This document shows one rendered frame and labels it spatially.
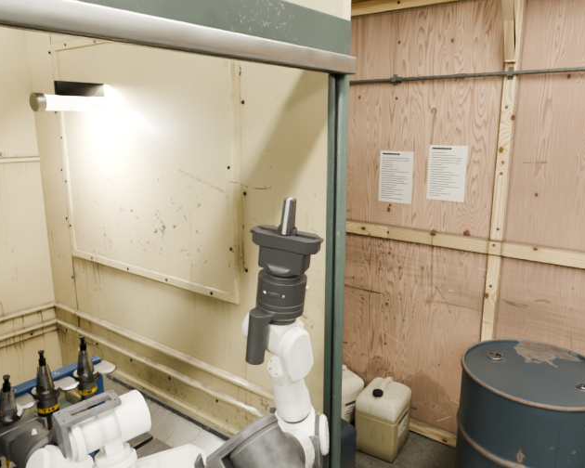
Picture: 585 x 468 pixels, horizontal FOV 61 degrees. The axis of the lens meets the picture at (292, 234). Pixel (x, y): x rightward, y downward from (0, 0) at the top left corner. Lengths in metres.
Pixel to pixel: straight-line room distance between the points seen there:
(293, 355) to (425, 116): 2.15
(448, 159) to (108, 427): 2.34
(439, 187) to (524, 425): 1.30
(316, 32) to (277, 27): 0.13
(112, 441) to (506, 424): 1.66
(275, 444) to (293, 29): 0.77
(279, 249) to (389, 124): 2.19
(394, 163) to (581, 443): 1.64
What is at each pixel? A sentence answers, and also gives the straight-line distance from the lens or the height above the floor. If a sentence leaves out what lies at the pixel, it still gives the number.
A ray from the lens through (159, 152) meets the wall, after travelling 1.68.
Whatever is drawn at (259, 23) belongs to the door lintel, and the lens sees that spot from 0.99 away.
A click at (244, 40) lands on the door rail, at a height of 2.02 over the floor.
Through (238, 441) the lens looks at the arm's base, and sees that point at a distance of 0.80.
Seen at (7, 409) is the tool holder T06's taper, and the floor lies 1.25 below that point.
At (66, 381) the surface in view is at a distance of 1.50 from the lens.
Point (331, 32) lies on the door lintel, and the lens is 1.19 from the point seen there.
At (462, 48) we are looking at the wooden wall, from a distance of 2.83.
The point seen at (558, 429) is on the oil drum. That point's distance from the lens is 2.19.
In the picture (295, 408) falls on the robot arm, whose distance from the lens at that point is 1.03.
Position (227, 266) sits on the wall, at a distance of 1.52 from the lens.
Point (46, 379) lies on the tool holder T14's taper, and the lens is 1.44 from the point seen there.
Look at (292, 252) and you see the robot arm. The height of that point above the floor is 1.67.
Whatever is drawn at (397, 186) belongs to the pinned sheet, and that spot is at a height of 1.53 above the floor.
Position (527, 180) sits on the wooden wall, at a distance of 2.72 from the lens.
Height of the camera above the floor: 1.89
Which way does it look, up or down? 13 degrees down
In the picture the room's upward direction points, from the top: straight up
